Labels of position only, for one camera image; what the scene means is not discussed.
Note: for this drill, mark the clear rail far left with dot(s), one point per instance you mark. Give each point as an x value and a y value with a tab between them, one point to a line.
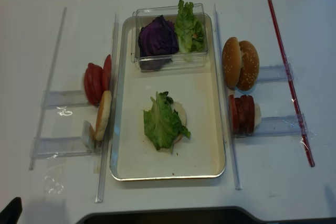
48	86

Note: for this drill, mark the tomato slices stack left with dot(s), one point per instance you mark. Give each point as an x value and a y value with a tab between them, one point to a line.
92	83

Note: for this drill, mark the bun half left rack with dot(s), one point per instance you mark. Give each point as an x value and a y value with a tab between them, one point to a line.
103	115

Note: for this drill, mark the clear rail of tray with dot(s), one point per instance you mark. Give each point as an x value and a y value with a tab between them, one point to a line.
106	137
231	144

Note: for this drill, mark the green lettuce in container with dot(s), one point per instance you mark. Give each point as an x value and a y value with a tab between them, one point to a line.
189	30

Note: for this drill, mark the sesame bun right half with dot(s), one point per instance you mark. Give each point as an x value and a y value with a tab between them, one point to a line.
250	66

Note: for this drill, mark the clear holder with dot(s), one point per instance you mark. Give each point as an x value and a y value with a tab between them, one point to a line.
46	147
276	73
69	99
290	125

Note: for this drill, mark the clear holder upper left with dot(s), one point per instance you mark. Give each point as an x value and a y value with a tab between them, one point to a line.
69	99

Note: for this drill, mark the sesame bun left half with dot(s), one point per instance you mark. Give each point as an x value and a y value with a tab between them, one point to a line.
231	61

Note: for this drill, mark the metal baking tray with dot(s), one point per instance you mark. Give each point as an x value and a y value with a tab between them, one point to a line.
198	89

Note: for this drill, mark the red plastic rod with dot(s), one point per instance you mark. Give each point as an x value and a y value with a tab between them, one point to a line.
290	82

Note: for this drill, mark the clear holder upper right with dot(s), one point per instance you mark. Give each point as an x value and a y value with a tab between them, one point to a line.
276	73

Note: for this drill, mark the clear plastic container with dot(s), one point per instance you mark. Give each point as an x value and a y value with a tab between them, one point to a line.
143	17

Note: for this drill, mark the black object bottom left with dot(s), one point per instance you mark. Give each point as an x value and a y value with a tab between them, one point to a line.
11	213

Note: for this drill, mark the lettuce leaf on bun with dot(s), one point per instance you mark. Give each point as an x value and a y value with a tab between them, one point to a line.
157	122

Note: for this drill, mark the red meat patty slices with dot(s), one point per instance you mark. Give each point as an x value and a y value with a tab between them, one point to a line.
242	114

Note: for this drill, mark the tomato slice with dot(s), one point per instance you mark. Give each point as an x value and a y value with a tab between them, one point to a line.
106	74

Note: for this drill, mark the clear holder lower right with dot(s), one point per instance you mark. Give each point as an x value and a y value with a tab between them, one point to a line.
290	125

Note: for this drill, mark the purple cabbage chunk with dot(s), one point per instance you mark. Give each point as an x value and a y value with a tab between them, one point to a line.
158	38

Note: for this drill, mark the clear rail left of tray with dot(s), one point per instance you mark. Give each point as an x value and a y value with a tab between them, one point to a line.
106	137

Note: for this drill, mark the clear holder lower left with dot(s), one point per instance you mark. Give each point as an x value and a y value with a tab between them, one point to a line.
46	147

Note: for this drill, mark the white onion slice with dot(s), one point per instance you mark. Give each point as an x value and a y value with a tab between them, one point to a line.
258	115

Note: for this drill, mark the clear rail right of tray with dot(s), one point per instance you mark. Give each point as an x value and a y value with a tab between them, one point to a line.
231	144

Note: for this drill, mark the black monitor edge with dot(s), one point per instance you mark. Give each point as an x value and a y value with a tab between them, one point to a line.
192	215

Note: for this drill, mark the bottom bun on tray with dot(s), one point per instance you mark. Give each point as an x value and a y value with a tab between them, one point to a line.
179	121

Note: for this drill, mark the sesame bun half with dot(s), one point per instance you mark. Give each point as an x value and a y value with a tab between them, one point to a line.
250	66
231	61

